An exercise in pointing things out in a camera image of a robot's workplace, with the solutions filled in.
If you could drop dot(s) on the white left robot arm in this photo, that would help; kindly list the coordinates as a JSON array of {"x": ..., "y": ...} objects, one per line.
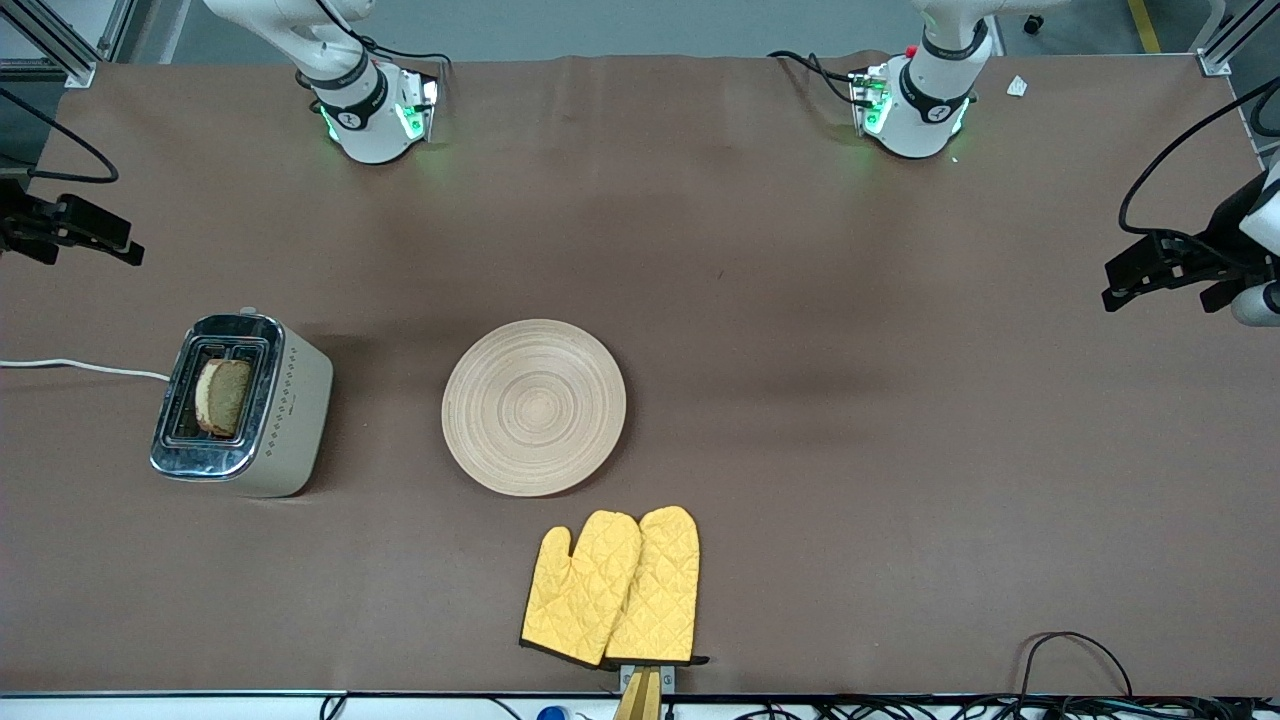
[{"x": 915, "y": 125}]

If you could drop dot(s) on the small white paper scrap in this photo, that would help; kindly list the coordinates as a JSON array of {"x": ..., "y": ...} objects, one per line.
[{"x": 1017, "y": 86}]

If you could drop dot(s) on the wooden stick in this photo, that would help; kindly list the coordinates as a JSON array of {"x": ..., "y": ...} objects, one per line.
[{"x": 638, "y": 700}]

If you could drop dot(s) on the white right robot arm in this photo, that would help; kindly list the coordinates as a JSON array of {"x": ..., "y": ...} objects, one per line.
[{"x": 372, "y": 132}]

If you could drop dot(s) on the cream and chrome toaster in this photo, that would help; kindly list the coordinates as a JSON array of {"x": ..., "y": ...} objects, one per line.
[{"x": 290, "y": 410}]

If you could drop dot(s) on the round wooden plate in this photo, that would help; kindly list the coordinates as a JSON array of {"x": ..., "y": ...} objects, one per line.
[{"x": 533, "y": 408}]

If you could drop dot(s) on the yellow quilted oven mitt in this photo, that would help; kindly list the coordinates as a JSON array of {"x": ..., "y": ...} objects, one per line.
[
  {"x": 660, "y": 590},
  {"x": 578, "y": 590}
]

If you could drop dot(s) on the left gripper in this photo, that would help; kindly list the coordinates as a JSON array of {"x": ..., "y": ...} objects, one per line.
[{"x": 1228, "y": 230}]

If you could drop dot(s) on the small metal bracket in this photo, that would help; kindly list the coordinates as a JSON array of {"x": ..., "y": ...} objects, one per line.
[{"x": 668, "y": 678}]

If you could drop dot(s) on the aluminium frame post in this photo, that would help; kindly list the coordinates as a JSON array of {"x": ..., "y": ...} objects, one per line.
[
  {"x": 1225, "y": 50},
  {"x": 75, "y": 55}
]

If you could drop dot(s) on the brown toast slice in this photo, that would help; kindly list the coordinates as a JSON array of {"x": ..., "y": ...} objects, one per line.
[{"x": 225, "y": 398}]

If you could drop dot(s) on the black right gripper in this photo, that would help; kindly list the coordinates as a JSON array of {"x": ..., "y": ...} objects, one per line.
[{"x": 14, "y": 225}]

